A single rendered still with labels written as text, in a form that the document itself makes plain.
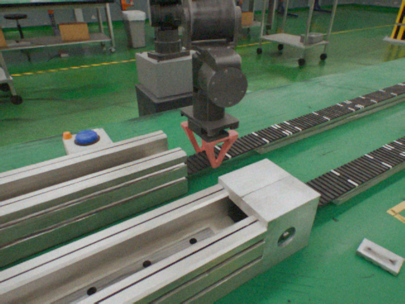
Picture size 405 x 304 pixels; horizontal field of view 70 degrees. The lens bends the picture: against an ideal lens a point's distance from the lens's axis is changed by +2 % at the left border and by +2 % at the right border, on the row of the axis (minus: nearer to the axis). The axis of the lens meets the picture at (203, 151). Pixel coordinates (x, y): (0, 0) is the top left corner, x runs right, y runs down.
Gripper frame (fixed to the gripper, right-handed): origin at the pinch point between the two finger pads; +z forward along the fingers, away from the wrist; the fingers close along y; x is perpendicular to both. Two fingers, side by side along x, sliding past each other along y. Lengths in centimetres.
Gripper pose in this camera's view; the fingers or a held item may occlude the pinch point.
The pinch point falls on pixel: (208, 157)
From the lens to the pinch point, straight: 56.0
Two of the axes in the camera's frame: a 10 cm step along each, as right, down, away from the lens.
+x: 8.4, -2.8, 4.6
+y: 5.4, 4.4, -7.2
